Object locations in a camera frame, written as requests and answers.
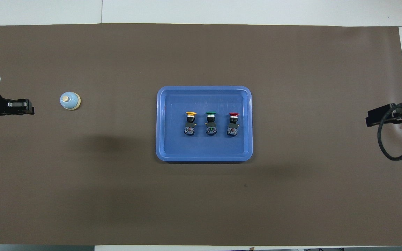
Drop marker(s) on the yellow mushroom push button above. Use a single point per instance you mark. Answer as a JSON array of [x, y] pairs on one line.
[[190, 130]]

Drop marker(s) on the green mushroom push button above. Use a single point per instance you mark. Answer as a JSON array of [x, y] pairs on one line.
[[210, 130]]

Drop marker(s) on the red mushroom push button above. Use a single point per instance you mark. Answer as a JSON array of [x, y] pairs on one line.
[[233, 130]]

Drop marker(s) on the blue plastic tray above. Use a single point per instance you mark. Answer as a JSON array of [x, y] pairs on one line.
[[180, 146]]

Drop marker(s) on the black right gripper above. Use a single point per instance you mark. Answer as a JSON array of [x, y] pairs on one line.
[[387, 113]]

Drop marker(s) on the brown table mat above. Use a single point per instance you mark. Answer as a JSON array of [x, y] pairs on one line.
[[82, 191]]

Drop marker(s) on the light blue service bell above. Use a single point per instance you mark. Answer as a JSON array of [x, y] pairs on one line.
[[69, 101]]

